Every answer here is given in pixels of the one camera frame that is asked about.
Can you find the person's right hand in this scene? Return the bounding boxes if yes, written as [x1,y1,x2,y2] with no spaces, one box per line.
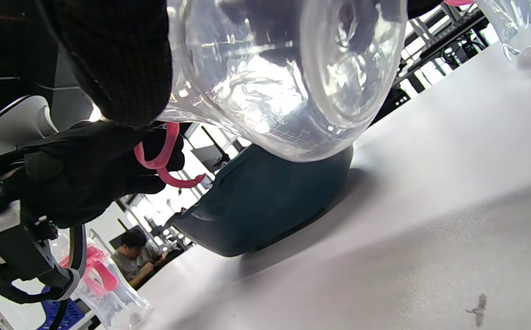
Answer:
[34,0,174,128]

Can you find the person's left hand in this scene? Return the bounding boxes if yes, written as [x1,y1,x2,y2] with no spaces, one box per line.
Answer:
[0,120,187,230]

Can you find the pink bottle handle ring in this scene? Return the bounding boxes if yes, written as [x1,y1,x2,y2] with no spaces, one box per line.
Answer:
[133,121,207,189]

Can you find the clear plastic baby bottle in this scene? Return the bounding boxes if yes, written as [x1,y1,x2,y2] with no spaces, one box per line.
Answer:
[158,0,408,162]
[57,238,151,328]
[442,0,531,76]

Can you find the blue plastic crate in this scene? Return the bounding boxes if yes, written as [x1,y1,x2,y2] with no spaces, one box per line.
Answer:
[36,286,92,330]

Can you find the teal plastic basin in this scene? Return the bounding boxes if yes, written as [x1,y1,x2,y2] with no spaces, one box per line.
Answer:
[165,144,354,258]

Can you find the black wrist camera with strap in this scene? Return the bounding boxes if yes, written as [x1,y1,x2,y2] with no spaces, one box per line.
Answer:
[0,202,87,305]

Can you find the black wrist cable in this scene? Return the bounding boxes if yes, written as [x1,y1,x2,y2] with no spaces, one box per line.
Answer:
[41,224,88,330]

